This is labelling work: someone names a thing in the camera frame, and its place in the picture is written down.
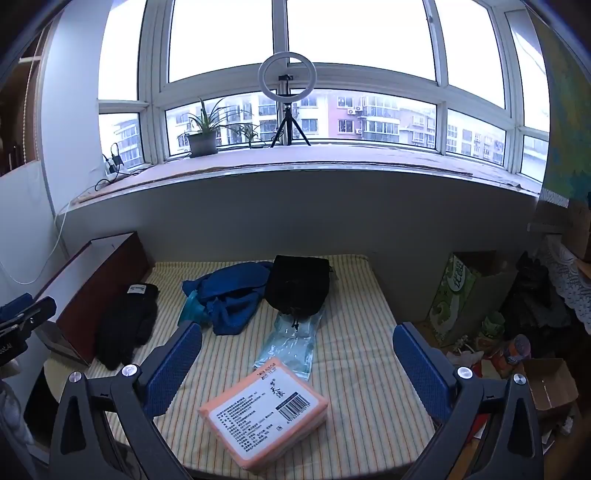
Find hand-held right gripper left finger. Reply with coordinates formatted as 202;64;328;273
48;320;204;480

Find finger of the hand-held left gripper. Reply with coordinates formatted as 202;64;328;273
0;294;57;343

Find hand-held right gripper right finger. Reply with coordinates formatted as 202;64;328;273
392;322;546;480

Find blue towel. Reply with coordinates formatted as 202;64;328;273
181;261;274;336

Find orange tissue pack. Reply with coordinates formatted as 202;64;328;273
198;357;329;472

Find clear plastic bag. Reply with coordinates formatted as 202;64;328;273
253;307;326;382

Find black fabric pouch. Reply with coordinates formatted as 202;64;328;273
264;255;334;316

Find teal plastic item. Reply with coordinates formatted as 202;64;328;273
179;291;206;326

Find black knit gloves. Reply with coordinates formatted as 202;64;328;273
95;282;160;371

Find striped mattress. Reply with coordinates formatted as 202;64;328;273
44;254;439;477

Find dark red wooden box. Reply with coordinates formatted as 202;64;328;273
34;232;156;366

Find green printed cardboard box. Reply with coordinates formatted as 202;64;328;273
425;250;520;348

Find purple snack packet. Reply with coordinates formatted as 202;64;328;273
501;334;533;366

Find dark clothes pile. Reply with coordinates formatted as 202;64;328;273
501;251;574;348

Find small brown cardboard box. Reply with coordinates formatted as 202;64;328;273
510;357;581;412

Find white lace cloth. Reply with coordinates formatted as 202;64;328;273
538;234;591;339

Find wooden cabinet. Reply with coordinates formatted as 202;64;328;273
0;25;52;177

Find potted plant grey pot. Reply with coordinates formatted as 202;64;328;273
178;97;242;158

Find small green plant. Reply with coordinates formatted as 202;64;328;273
233;122;262;149

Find white cable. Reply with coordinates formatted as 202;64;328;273
0;203;71;285

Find black charger with cables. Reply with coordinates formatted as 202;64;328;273
95;143;145;193

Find ring light on tripod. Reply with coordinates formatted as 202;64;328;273
257;51;318;149

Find wall poster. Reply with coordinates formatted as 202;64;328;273
526;9;591;205

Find white window frame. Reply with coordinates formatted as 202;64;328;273
97;0;551;185

